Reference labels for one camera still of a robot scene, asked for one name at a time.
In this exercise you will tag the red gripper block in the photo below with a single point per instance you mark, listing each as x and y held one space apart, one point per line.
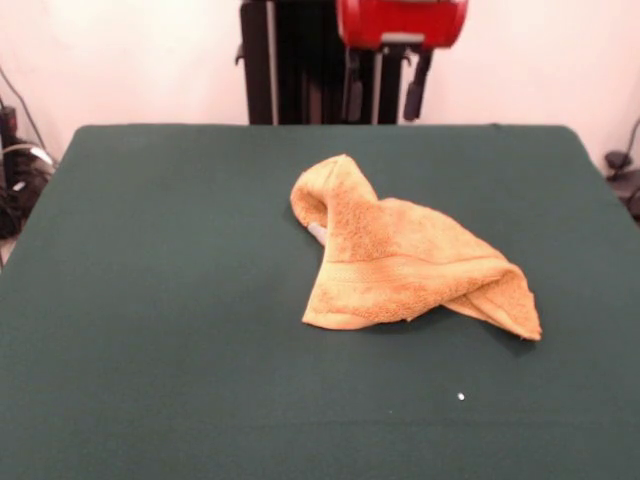
400 20

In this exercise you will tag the orange terry towel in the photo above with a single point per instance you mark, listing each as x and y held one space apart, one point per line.
390 260

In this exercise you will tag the black floor device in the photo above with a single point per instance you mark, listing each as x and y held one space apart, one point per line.
627 187

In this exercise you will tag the dark green table cloth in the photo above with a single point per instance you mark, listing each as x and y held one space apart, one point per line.
150 300

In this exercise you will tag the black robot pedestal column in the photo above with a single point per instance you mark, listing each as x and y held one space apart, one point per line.
300 75

